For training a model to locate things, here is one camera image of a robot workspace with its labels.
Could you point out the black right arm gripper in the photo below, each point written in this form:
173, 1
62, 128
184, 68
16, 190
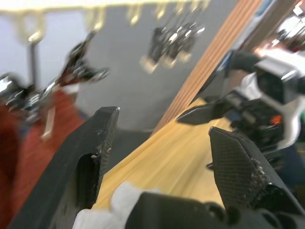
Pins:
255, 119

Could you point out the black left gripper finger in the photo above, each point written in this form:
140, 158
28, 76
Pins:
71, 152

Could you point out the black metal hanger clip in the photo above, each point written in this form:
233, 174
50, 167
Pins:
43, 100
10, 88
181, 40
79, 66
155, 50

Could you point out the red sock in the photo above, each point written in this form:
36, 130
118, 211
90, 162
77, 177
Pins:
31, 157

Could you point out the white sock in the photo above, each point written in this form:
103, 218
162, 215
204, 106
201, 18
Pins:
100, 219

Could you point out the orange slatted wooden panel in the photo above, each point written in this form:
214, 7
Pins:
209, 62

